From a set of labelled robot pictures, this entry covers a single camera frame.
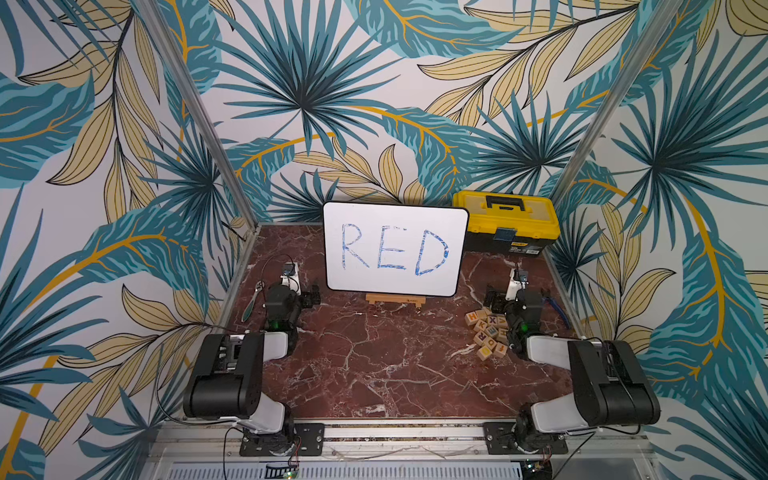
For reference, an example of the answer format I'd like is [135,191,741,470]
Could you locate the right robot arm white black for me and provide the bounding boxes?
[483,287,661,455]

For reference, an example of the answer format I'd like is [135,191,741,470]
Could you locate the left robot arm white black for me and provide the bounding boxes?
[182,284,321,439]

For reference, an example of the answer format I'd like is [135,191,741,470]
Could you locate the wooden letter block H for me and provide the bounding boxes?
[465,310,486,327]

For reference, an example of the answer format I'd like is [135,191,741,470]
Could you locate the wooden letter block J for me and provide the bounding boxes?
[493,343,508,358]

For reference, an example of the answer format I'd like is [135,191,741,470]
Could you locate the wooden letter block front left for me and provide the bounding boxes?
[477,346,493,361]

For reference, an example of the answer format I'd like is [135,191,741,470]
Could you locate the white dry-erase board RED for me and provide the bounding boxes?
[323,202,469,298]

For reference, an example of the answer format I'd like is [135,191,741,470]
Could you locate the wooden board easel stand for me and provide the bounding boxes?
[365,293,426,309]

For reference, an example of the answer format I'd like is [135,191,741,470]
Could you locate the yellow black toolbox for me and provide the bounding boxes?
[452,191,561,257]

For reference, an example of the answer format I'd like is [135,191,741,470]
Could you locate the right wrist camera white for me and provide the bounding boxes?
[505,268,528,301]

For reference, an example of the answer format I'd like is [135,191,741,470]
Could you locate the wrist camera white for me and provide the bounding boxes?
[505,268,528,301]
[281,261,302,295]

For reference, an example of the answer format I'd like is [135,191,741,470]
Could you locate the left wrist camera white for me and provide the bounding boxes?
[281,261,302,295]

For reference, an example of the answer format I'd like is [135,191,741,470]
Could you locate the teal handled ratchet wrench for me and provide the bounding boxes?
[240,280,264,323]

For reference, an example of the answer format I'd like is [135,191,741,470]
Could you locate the blue handled pliers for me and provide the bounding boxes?
[540,289,572,329]

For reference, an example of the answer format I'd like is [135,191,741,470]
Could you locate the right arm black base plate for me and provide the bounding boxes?
[482,422,568,455]

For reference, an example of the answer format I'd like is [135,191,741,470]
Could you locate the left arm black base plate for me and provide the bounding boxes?
[239,423,326,458]

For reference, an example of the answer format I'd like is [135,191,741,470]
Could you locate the aluminium front rail frame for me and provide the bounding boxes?
[140,418,662,479]

